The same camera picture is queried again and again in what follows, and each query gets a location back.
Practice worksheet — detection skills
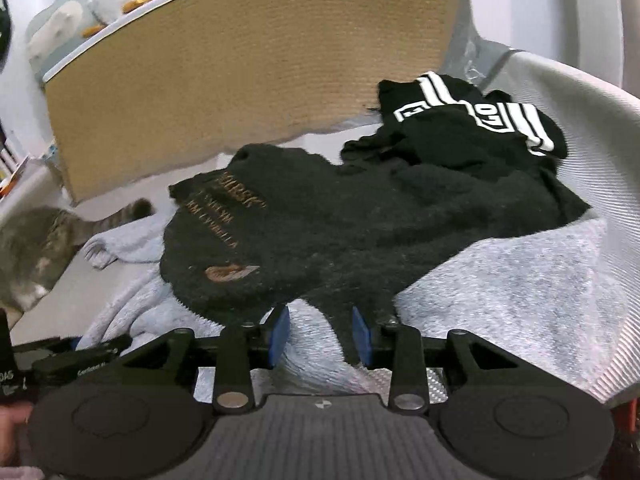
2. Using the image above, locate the clear plastic wrap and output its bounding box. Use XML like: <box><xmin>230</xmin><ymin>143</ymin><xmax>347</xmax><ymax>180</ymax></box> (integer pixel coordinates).
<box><xmin>440</xmin><ymin>25</ymin><xmax>521</xmax><ymax>93</ymax></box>

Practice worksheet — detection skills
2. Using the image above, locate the grey tabby cat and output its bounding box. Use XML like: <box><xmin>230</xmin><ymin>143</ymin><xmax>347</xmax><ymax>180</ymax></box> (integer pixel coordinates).
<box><xmin>0</xmin><ymin>197</ymin><xmax>156</xmax><ymax>313</ymax></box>

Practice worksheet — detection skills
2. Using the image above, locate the black fuzzy sweater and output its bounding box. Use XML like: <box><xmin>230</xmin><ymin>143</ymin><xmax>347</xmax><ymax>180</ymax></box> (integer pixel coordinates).
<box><xmin>159</xmin><ymin>142</ymin><xmax>593</xmax><ymax>366</ymax></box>

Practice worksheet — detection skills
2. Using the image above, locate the black wall-hung object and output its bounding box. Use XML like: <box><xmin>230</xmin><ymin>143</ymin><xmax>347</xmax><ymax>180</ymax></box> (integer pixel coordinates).
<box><xmin>0</xmin><ymin>0</ymin><xmax>12</xmax><ymax>61</ymax></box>

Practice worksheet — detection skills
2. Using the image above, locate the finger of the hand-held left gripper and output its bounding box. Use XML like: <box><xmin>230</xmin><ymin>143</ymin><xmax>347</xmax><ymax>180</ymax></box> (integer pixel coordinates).
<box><xmin>12</xmin><ymin>334</ymin><xmax>134</xmax><ymax>362</ymax></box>

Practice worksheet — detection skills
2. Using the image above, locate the woven beige cushion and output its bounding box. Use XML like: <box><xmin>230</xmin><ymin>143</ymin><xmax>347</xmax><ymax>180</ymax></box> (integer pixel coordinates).
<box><xmin>42</xmin><ymin>0</ymin><xmax>463</xmax><ymax>206</ymax></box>

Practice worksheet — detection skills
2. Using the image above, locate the light blue plush pillow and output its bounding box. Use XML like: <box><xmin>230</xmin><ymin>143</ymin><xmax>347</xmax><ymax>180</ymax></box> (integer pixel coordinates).
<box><xmin>25</xmin><ymin>0</ymin><xmax>108</xmax><ymax>78</ymax></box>

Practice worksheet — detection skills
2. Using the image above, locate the person's left hand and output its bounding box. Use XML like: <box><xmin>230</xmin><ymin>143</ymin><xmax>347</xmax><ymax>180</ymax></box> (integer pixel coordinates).
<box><xmin>0</xmin><ymin>403</ymin><xmax>36</xmax><ymax>467</ymax></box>

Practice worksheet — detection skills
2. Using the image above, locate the black white-striped garment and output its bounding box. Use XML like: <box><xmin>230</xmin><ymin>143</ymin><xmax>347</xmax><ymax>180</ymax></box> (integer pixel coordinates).
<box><xmin>342</xmin><ymin>72</ymin><xmax>568</xmax><ymax>171</ymax></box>

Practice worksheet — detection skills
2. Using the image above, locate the light grey fleece garment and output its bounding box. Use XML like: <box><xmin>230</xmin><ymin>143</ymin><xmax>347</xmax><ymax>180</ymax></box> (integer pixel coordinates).
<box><xmin>82</xmin><ymin>210</ymin><xmax>628</xmax><ymax>406</ymax></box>

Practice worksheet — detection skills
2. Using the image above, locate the row of books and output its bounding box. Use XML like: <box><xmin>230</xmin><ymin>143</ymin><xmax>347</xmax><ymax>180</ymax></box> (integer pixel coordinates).
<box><xmin>0</xmin><ymin>127</ymin><xmax>31</xmax><ymax>196</ymax></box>

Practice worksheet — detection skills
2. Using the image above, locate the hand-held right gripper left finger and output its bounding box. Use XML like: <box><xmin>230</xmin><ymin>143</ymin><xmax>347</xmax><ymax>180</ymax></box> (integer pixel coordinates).
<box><xmin>80</xmin><ymin>305</ymin><xmax>292</xmax><ymax>413</ymax></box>

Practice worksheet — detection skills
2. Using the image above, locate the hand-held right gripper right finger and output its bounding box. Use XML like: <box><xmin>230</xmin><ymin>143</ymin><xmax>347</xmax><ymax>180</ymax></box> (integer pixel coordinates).
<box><xmin>351</xmin><ymin>305</ymin><xmax>543</xmax><ymax>413</ymax></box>

